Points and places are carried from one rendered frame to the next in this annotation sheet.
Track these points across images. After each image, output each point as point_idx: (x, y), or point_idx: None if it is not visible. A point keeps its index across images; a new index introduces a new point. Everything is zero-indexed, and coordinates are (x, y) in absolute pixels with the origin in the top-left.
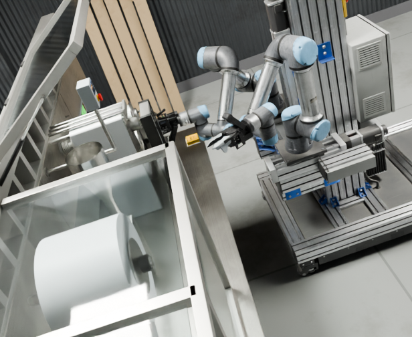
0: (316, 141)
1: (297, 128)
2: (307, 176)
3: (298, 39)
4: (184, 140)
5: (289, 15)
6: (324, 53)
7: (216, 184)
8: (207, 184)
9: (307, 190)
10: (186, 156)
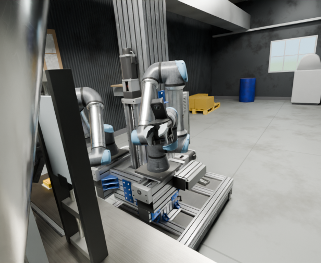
0: (185, 152)
1: None
2: (167, 192)
3: (177, 60)
4: (41, 185)
5: (139, 67)
6: (161, 97)
7: (120, 210)
8: (108, 214)
9: (163, 207)
10: (54, 197)
